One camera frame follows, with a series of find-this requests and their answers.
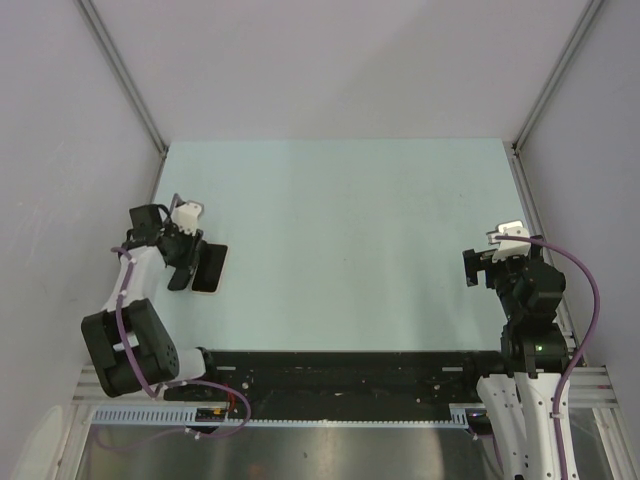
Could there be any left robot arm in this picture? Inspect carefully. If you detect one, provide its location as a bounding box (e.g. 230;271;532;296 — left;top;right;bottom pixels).
81;200;221;400

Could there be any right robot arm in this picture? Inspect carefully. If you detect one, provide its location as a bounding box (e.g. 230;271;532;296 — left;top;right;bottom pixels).
461;250;579;479

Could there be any phone in pink case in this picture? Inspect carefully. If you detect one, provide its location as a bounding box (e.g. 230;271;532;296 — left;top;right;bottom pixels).
191;243;229;294

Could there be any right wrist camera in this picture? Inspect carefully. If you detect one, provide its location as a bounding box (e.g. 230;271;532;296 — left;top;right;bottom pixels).
487;220;531;263

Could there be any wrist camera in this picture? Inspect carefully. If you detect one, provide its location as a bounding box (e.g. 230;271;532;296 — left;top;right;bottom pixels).
487;220;531;263
171;201;204;236

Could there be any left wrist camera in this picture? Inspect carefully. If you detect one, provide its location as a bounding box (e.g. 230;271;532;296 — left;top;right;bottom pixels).
171;201;204;236

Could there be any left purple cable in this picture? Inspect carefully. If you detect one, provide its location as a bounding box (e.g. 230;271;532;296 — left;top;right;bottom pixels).
94;194;252;449

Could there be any purple cable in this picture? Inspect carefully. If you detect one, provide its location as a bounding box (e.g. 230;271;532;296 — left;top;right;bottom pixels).
492;237;601;480
94;194;252;449

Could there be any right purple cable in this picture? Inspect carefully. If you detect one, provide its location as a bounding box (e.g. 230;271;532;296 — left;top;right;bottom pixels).
492;237;601;480

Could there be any right side aluminium rail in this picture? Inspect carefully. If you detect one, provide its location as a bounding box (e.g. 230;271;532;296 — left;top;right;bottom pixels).
504;142;584;361

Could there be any white slotted cable duct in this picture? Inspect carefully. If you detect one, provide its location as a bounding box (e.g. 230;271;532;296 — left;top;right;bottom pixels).
92;404;474;430

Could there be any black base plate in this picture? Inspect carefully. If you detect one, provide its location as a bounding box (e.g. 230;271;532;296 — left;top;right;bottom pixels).
163;350;504;422

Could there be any left aluminium corner post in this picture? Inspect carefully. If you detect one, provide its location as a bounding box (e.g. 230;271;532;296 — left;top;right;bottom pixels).
74;0;169;156

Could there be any aluminium corner post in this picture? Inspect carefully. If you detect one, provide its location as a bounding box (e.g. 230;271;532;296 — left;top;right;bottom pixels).
511;0;609;154
74;0;169;156

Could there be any right aluminium corner post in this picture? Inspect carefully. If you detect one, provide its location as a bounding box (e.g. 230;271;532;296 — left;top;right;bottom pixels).
511;0;609;154

